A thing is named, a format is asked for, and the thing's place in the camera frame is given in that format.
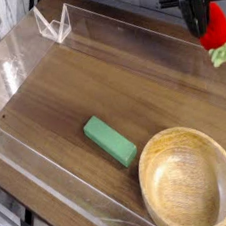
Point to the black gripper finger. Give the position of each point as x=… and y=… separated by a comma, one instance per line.
x=196, y=16

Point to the red plush strawberry toy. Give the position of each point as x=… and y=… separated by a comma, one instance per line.
x=214, y=39

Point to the green rectangular block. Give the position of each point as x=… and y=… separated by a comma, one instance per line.
x=107, y=138

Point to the wooden bowl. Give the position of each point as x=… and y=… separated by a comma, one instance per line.
x=182, y=173

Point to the clear acrylic tray enclosure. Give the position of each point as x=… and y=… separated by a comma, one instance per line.
x=137, y=81

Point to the clear acrylic corner bracket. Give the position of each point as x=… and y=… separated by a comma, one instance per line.
x=56, y=30

